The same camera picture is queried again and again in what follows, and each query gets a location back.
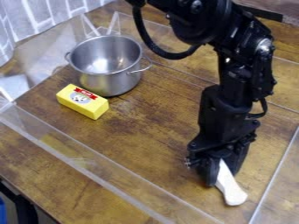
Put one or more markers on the yellow butter block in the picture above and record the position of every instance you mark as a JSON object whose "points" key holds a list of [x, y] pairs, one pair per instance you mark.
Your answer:
{"points": [[83, 101]]}

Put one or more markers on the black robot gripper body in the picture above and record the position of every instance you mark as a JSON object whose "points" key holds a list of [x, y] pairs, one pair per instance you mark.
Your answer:
{"points": [[226, 124]]}

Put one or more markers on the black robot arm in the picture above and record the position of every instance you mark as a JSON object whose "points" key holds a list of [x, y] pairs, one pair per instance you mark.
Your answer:
{"points": [[242, 40]]}

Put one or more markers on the clear acrylic barrier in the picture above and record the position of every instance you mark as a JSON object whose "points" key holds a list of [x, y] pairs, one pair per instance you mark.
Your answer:
{"points": [[114, 170]]}

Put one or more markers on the silver metal pot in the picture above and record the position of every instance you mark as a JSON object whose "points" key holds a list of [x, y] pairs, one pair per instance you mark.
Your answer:
{"points": [[110, 62]]}

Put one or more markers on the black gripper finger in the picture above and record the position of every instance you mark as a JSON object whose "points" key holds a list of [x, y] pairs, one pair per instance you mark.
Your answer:
{"points": [[209, 170], [237, 157]]}

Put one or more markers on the white grid curtain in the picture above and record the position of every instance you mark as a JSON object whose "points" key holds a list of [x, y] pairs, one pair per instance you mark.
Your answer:
{"points": [[29, 17]]}

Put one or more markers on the white wooden fish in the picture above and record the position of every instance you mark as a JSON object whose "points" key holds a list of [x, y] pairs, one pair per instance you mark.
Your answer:
{"points": [[233, 193]]}

